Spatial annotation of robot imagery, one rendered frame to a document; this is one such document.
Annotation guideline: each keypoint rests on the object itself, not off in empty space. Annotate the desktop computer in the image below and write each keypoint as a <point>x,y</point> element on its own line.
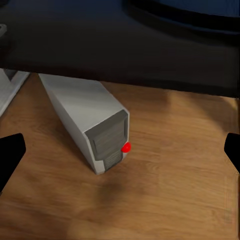
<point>96,120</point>

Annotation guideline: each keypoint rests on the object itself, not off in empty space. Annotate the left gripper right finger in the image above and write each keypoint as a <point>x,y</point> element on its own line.
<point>232,149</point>

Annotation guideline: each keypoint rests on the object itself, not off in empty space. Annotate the desk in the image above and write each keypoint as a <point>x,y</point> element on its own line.
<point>115,41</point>

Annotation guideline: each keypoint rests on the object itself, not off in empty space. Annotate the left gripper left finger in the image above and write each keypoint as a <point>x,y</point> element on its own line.
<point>12,149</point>

